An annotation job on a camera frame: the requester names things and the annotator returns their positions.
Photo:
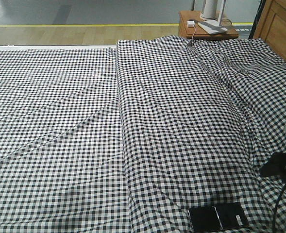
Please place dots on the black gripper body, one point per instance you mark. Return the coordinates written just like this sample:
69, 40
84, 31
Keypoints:
275, 166

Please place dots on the black foldable phone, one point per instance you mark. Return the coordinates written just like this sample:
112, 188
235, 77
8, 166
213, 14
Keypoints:
218, 217

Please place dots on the checkered bed sheet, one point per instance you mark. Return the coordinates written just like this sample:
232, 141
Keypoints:
61, 163

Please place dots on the checkered duvet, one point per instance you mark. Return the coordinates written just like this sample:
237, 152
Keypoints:
199, 118

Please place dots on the wooden headboard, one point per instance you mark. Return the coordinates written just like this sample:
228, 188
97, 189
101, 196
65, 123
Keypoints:
271, 27

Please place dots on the wooden nightstand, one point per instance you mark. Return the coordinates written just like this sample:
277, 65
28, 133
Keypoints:
199, 33

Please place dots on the white charger block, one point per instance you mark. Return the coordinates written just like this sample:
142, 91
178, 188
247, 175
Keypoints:
191, 24

